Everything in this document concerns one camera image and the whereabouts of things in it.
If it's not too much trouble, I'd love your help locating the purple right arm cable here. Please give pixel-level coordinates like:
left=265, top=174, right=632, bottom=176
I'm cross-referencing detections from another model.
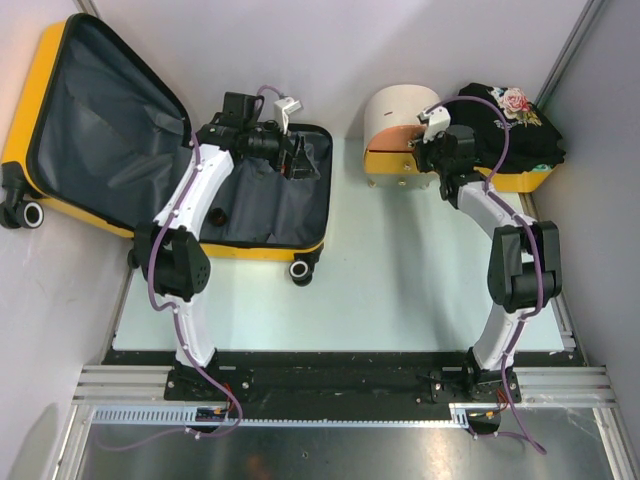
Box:
left=424, top=95, right=547, bottom=455

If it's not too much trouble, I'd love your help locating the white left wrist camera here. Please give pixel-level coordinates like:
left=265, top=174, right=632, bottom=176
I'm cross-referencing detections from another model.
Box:
left=274, top=96, right=303, bottom=134

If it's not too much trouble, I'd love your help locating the aluminium frame rail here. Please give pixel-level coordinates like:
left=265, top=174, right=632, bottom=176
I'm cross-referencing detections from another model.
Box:
left=72, top=365, right=617, bottom=408

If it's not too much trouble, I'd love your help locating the yellow plastic basket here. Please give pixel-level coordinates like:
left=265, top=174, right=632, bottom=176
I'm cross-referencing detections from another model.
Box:
left=491, top=170, right=554, bottom=193

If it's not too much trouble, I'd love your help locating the aluminium corner post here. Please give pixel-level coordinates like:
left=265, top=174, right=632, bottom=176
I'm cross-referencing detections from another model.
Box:
left=73, top=0, right=101, bottom=18
left=536, top=0, right=610, bottom=109

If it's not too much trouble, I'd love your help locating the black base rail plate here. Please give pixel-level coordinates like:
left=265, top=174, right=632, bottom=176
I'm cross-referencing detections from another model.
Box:
left=102, top=349, right=586, bottom=407

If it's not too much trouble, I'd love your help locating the yellow Pikachu suitcase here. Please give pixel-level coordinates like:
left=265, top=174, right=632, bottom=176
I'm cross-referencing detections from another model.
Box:
left=1, top=14, right=333, bottom=286

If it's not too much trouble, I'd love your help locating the white pastel mini drawer cabinet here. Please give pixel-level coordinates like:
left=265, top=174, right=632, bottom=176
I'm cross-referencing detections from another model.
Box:
left=363, top=84, right=440, bottom=189

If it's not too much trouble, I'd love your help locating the right aluminium corner post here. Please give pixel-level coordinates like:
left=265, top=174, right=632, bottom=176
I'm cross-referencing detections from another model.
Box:
left=536, top=0, right=610, bottom=109

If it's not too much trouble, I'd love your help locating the small dark brown jar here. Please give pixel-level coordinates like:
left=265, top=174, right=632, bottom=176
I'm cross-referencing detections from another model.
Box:
left=208, top=207, right=228, bottom=227

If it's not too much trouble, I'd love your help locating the left aluminium corner post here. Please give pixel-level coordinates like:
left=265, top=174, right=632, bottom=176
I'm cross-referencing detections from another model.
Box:
left=73, top=0, right=101, bottom=18

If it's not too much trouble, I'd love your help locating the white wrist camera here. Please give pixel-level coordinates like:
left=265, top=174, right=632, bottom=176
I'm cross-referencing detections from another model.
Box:
left=417, top=106, right=451, bottom=144
left=274, top=96, right=303, bottom=134

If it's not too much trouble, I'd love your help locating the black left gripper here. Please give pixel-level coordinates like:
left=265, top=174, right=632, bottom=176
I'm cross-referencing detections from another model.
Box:
left=242, top=116, right=319, bottom=180

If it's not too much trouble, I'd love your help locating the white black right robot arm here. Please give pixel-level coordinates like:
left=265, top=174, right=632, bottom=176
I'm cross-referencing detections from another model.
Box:
left=412, top=125, right=562, bottom=401

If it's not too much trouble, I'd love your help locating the white slotted cable duct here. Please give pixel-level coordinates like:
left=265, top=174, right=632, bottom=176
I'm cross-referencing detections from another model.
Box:
left=92, top=405, right=469, bottom=429

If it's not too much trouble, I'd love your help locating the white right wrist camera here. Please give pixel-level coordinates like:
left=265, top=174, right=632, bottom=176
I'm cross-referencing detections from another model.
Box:
left=417, top=106, right=451, bottom=144

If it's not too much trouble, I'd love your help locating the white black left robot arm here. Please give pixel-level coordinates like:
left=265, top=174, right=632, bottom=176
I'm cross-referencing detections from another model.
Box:
left=128, top=92, right=320, bottom=400

